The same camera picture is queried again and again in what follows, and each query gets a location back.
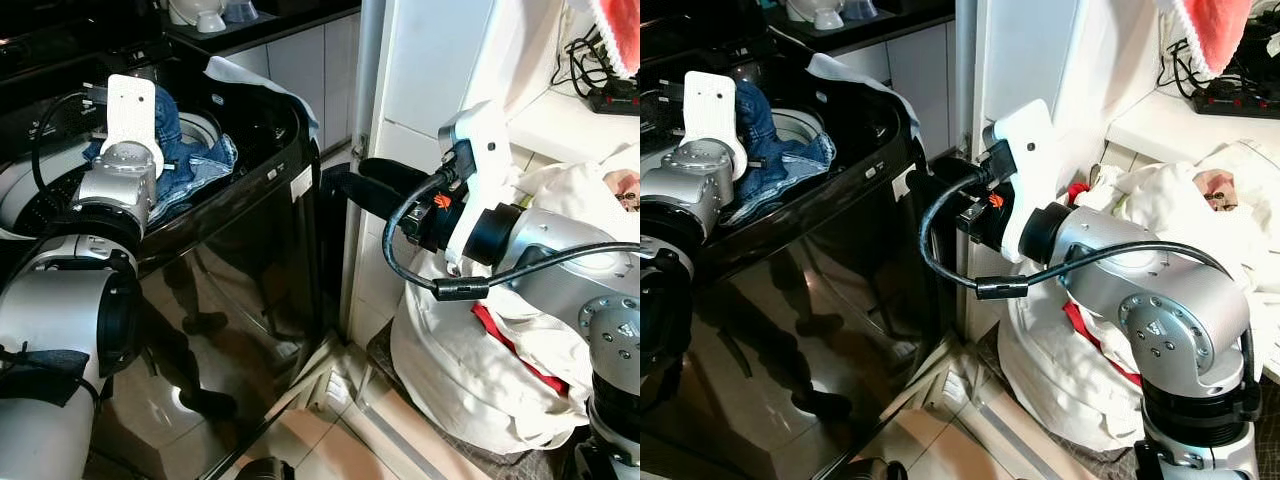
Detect white ceramic pot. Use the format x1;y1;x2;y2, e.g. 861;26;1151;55
165;0;228;34
785;0;847;31

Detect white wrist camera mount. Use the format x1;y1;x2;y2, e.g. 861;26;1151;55
104;74;166;179
437;99;518;278
682;70;750;182
982;97;1063;265

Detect white laundry bag red strap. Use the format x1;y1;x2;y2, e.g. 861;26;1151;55
998;138;1280;453
389;158;641;457

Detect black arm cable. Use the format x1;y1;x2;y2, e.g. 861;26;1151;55
917;172;1243;302
382;168;641;302
30;86;109;193

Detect blue denim jeans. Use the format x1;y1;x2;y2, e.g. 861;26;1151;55
84;84;241;223
730;79;837;227

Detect black top-load washing machine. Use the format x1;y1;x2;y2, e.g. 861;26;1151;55
640;38;948;480
0;40;327;480

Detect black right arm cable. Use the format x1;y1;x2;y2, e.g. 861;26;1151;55
382;168;641;302
917;172;1243;302

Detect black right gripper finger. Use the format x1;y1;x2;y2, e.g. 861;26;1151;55
904;165;973;217
321;170;409;219
358;157;433;198
935;157;991;193

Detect black power strip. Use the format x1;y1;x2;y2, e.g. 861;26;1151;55
1188;82;1280;120
584;84;641;117

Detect white shelf board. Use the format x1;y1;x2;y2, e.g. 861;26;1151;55
505;88;641;169
1105;90;1280;173

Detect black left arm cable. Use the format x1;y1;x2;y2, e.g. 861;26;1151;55
30;86;109;193

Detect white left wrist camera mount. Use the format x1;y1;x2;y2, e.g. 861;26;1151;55
104;74;166;179
682;70;750;182

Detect black power cords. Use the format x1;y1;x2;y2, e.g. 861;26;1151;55
1158;38;1213;101
558;28;613;99

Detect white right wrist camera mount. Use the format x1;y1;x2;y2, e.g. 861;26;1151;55
437;99;518;278
982;97;1063;265

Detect black robot foot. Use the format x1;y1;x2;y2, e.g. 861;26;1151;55
838;457;909;480
234;457;297;480

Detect white cloth on washer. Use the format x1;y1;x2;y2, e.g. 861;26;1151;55
807;52;917;129
204;56;322;136

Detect white kitchen cabinet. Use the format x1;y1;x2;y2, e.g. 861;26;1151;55
775;5;963;151
168;8;363;161

